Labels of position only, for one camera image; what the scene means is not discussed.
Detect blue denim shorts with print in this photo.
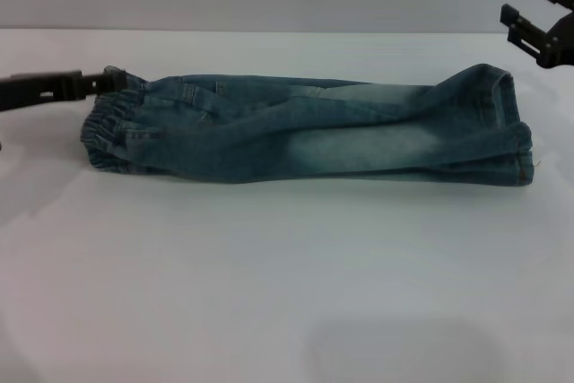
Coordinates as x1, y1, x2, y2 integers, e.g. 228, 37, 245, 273
79, 63, 539, 188

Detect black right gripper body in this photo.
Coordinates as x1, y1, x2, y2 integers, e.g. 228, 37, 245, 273
532, 7, 574, 71

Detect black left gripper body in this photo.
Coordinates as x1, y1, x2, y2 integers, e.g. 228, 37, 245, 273
0, 72, 39, 112

